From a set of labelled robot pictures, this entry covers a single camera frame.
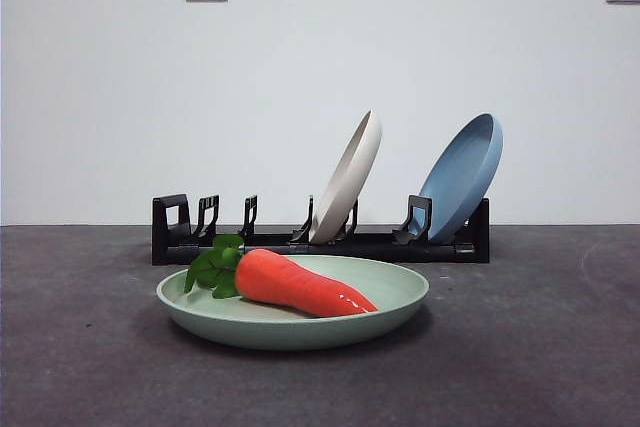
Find orange toy carrot green leaves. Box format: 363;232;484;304
183;233;379;319

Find light green round plate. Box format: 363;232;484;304
155;253;430;351

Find cream round plate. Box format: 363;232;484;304
308;108;384;243

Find black plastic plate rack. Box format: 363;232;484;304
151;192;491;266

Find blue round plate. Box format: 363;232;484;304
418;112;505;243

